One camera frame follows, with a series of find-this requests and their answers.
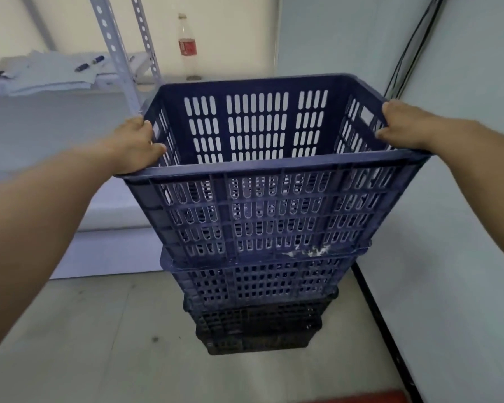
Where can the person's left hand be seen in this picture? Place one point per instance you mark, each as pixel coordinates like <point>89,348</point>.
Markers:
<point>130,146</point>

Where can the person's right hand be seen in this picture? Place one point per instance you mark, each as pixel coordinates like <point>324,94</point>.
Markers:
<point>409,127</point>

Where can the person's left thumb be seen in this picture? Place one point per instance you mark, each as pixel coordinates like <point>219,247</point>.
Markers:
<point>157,151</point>

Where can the person's right thumb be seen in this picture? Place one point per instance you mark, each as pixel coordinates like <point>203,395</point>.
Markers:
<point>384,133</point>

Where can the large blue plastic crate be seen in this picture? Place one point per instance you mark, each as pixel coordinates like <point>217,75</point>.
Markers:
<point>273,197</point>

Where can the person's right forearm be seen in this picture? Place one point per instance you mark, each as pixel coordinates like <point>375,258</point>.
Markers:
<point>483,172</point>

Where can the person's left forearm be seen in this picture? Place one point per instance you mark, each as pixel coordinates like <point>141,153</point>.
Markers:
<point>37,230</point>

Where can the white shelf board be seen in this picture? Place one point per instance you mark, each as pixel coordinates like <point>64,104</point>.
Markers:
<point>109,81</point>

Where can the glass bottle with red label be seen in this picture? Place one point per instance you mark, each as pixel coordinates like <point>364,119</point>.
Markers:
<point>188,48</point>

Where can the blue pen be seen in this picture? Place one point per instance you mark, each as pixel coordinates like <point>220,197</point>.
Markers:
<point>98,60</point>
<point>82,67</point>

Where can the pile of white papers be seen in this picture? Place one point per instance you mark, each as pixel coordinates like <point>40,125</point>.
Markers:
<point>46,73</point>

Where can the grey diagonal shelf brace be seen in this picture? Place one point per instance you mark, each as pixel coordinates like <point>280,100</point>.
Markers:
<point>37,23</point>

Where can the dark blue plastic crate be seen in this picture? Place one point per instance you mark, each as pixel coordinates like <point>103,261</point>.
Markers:
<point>260,312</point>

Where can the black plastic crate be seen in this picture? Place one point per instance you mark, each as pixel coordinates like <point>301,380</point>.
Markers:
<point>260,337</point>

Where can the red mat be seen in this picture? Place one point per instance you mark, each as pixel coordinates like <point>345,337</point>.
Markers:
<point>384,397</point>

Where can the white perforated metal shelf post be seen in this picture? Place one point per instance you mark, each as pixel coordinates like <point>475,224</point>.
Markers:
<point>115,50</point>
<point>148,37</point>

